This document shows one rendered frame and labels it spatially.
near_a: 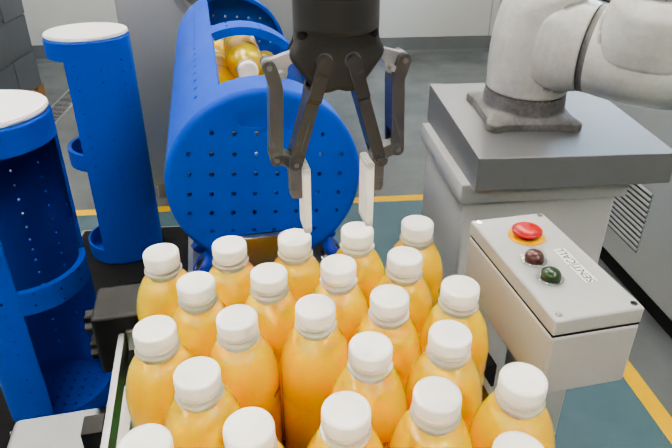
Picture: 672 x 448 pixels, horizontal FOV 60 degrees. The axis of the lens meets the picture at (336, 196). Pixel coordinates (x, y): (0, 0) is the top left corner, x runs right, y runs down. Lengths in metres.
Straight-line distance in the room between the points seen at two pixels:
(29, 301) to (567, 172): 1.24
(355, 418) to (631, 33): 0.76
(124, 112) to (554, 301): 1.83
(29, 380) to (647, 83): 1.55
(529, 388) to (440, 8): 5.74
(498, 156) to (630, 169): 0.25
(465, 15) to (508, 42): 5.12
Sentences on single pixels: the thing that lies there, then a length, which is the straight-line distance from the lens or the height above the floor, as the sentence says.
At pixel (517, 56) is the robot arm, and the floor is 1.21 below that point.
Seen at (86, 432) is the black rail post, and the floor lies 0.98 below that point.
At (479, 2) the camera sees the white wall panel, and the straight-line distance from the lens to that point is 6.26.
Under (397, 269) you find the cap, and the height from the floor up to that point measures 1.11.
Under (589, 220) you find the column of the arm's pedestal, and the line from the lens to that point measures 1.23.
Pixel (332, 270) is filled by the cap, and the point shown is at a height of 1.12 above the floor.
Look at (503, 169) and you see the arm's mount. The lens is 1.06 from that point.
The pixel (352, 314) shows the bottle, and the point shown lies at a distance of 0.64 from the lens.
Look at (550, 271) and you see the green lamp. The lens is 0.67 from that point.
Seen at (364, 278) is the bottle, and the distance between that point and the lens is 0.69.
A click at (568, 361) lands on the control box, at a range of 0.67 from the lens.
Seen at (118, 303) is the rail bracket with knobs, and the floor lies 1.00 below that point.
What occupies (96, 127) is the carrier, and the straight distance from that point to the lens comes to 2.23.
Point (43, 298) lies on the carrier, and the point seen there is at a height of 0.59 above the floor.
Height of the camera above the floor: 1.47
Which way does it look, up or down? 28 degrees down
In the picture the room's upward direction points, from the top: straight up
